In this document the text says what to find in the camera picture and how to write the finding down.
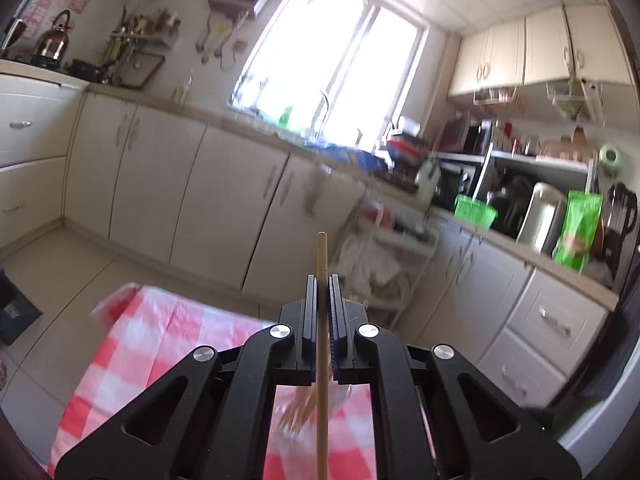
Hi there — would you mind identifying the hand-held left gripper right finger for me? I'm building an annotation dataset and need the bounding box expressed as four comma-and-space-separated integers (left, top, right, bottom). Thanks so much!
327, 274, 583, 480

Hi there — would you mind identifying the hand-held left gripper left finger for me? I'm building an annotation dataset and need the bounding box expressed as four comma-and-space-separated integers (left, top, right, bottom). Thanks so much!
54, 275, 319, 480

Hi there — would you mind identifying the wooden chopstick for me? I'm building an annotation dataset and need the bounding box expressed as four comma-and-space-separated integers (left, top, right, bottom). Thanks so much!
315, 231, 331, 480

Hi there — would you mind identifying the clear plastic jar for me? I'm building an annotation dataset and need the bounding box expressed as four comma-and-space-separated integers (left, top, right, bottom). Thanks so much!
276, 385, 353, 466

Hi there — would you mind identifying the white utility cart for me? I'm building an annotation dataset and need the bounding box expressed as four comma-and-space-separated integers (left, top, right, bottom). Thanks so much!
337, 200, 441, 328

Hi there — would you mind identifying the red white checked tablecloth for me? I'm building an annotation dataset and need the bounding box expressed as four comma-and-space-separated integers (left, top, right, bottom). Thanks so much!
47, 282, 436, 480

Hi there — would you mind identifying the blue bag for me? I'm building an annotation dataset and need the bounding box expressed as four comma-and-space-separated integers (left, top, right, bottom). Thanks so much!
305, 140, 396, 173

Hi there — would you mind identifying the cream side base cabinet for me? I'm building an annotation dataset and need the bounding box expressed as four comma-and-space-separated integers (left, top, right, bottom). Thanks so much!
415, 210, 621, 411

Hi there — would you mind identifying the green plastic basket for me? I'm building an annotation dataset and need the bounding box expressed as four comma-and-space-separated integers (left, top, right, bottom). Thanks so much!
453, 194, 499, 232

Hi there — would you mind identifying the stack of red containers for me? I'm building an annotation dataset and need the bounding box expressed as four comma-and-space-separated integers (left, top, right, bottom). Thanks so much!
385, 130, 426, 171

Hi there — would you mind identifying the cream base cabinet run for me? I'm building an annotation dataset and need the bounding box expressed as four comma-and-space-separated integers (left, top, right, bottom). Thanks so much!
62, 90, 373, 306

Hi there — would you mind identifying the black appliance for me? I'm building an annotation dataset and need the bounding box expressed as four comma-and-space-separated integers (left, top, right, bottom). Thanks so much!
487, 175, 533, 238

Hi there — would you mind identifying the chrome faucet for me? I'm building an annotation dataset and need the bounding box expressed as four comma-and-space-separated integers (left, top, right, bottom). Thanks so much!
317, 89, 334, 142

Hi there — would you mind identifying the silver appliance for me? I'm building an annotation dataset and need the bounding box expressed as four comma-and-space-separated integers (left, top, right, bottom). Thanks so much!
515, 181, 568, 256

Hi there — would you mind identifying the metal counter shelf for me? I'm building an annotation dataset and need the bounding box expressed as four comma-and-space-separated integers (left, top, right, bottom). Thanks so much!
435, 110, 601, 241

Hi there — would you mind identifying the kitchen window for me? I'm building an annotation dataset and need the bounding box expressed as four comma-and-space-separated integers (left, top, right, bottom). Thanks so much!
227, 0, 431, 131

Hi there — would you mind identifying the clear bottle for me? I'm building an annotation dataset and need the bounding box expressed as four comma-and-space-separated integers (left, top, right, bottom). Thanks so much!
172, 72, 193, 103

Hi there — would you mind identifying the green packet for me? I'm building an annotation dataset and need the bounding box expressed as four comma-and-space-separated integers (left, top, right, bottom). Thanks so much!
552, 190, 603, 274

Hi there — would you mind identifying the dark floor bin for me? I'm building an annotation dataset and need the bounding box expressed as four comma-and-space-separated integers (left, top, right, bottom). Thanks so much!
0, 266, 44, 346

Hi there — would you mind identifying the black jug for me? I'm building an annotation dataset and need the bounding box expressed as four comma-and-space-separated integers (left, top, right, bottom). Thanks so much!
600, 182, 640, 263

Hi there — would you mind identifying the green round container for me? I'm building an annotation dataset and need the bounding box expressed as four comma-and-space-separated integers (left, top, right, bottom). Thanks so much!
597, 143, 624, 177

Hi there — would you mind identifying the cream drawer cabinet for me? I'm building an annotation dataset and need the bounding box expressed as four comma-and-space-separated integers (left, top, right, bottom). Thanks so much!
0, 72, 88, 251

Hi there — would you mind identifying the dark pan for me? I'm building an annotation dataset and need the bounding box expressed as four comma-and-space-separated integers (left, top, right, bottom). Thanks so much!
70, 58, 108, 83

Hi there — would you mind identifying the cream upper cabinet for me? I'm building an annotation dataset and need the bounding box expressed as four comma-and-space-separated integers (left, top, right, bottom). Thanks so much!
447, 4, 637, 98

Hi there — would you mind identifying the steel kettle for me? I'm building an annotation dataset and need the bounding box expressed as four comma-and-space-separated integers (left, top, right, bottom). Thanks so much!
32, 9, 72, 61

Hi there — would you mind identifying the hanging wire basket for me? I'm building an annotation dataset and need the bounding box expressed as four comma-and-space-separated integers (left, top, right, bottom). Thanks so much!
547, 77, 606, 123

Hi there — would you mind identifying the wall utensil rack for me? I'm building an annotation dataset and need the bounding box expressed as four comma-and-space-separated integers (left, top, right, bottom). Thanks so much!
102, 5, 182, 88

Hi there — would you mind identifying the red wall poster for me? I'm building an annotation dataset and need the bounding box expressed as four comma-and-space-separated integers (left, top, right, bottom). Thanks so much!
17, 0, 97, 43

